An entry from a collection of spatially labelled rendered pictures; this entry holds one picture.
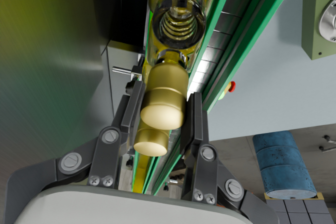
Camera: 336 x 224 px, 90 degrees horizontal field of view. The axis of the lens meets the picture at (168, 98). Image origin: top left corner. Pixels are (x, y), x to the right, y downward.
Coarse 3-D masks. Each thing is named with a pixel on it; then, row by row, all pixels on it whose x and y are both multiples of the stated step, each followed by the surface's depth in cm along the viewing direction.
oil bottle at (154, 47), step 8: (152, 32) 16; (152, 40) 16; (200, 40) 16; (152, 48) 16; (160, 48) 16; (192, 48) 16; (152, 56) 17; (192, 56) 16; (152, 64) 18; (192, 64) 18
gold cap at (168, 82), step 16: (160, 64) 14; (176, 64) 14; (160, 80) 12; (176, 80) 13; (144, 96) 12; (160, 96) 11; (176, 96) 12; (144, 112) 12; (160, 112) 12; (176, 112) 11; (160, 128) 13
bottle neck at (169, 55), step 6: (168, 48) 15; (162, 54) 15; (168, 54) 15; (174, 54) 15; (180, 54) 15; (156, 60) 16; (162, 60) 15; (168, 60) 14; (174, 60) 14; (180, 60) 15
